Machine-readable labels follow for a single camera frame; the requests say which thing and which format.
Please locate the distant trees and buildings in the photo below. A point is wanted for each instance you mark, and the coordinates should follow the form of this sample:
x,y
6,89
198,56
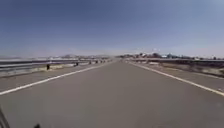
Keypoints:
x,y
153,55

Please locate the metal guardrail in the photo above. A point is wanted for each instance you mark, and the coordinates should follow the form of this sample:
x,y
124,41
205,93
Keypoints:
x,y
23,65
186,62

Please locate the white painted edge line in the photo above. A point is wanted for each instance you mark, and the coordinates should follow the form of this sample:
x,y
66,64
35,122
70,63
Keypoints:
x,y
50,79
180,79

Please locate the grey asphalt road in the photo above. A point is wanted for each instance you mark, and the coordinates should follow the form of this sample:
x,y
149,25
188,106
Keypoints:
x,y
113,96

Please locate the sandy roadside strip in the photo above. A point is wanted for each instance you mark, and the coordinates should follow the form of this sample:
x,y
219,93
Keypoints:
x,y
200,69
53,67

